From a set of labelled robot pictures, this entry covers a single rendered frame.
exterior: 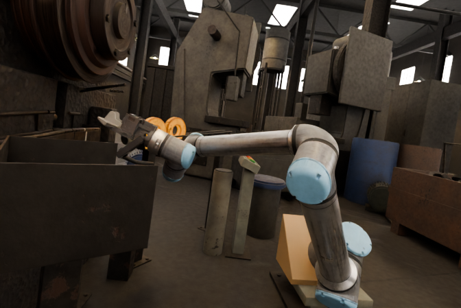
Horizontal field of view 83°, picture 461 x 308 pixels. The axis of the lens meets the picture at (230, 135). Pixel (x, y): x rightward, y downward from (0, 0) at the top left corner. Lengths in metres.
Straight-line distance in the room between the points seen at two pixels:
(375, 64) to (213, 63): 2.41
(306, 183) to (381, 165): 3.23
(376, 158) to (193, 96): 2.57
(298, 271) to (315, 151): 0.78
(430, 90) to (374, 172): 2.02
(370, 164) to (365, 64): 1.46
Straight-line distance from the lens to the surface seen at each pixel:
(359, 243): 1.28
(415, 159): 4.15
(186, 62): 3.85
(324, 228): 0.87
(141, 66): 10.08
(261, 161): 2.98
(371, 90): 4.46
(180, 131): 1.58
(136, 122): 1.00
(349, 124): 4.57
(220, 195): 1.60
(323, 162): 0.73
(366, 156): 3.89
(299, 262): 1.42
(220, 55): 3.72
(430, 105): 5.37
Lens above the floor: 0.80
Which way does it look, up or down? 2 degrees down
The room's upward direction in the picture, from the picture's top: 8 degrees clockwise
